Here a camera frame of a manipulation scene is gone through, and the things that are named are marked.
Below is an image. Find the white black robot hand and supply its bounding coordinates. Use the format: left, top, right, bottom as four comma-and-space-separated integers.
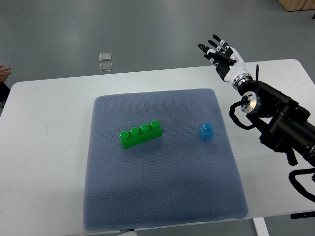
198, 34, 252, 88

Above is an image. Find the person's hand at edge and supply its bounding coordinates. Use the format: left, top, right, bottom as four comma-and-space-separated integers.
0, 65, 11, 83

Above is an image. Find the blue toy block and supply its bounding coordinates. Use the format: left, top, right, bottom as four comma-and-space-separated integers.
199, 123, 214, 141

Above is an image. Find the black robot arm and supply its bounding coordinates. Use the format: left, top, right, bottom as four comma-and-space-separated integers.
228, 69, 315, 166

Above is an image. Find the green four-stud toy block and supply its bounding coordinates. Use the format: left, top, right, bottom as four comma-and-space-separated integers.
119, 120, 162, 149

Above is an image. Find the wooden furniture corner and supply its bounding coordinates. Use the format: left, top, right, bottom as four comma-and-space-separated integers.
278, 0, 315, 12

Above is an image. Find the upper metal floor plate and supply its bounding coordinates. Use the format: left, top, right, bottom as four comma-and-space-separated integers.
99, 52, 112, 61

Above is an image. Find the blue-grey textured mat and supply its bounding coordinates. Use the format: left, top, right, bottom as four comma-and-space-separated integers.
83, 88, 248, 231

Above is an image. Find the white table leg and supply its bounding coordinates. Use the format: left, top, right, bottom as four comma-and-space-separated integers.
252, 217, 269, 236

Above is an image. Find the black table control panel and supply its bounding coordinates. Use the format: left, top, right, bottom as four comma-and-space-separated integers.
290, 211, 315, 219

